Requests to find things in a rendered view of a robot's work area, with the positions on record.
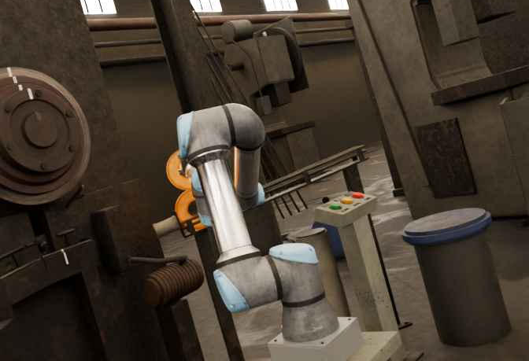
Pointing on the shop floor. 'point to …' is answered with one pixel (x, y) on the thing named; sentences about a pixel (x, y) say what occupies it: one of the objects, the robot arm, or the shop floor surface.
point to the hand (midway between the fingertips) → (186, 163)
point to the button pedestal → (364, 266)
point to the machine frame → (36, 17)
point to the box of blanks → (518, 138)
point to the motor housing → (175, 307)
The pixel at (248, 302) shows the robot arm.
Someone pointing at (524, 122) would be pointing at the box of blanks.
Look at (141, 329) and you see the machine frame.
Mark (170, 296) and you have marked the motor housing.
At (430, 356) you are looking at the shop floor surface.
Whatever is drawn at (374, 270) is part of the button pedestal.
